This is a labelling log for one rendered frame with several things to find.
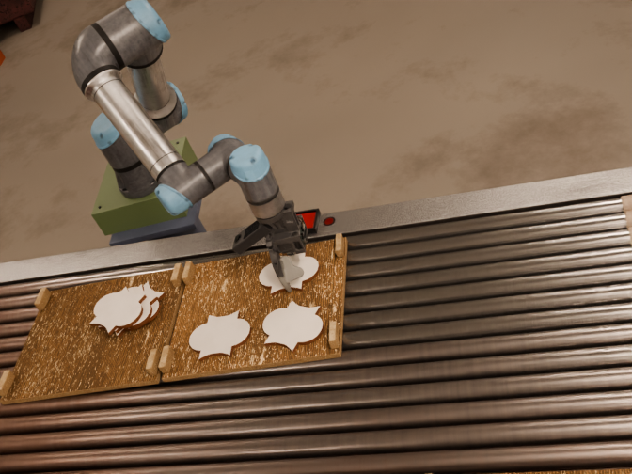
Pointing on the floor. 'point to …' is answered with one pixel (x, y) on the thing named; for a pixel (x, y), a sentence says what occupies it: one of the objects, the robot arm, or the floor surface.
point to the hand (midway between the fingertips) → (289, 272)
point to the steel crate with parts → (18, 12)
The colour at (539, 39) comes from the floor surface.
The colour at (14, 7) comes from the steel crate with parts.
